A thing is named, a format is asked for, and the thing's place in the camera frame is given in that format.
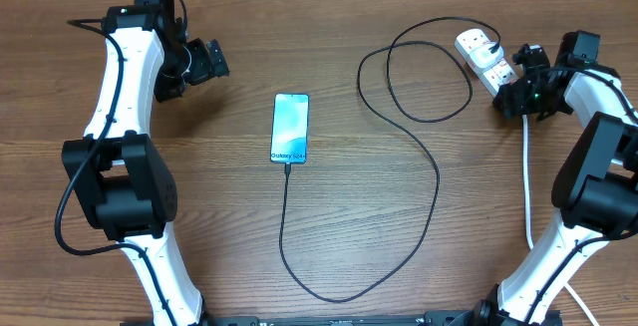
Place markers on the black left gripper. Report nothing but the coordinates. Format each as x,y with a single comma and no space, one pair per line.
204,67

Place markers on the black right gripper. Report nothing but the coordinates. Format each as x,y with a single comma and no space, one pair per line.
513,104

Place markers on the blue Samsung Galaxy phone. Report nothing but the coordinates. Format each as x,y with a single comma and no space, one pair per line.
290,125

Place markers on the white power strip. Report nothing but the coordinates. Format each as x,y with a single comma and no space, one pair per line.
492,69

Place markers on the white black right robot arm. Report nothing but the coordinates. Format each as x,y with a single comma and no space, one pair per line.
595,191

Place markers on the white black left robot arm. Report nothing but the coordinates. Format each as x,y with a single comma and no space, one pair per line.
121,194

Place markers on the white USB charger adapter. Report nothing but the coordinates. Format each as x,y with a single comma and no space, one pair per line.
486,56

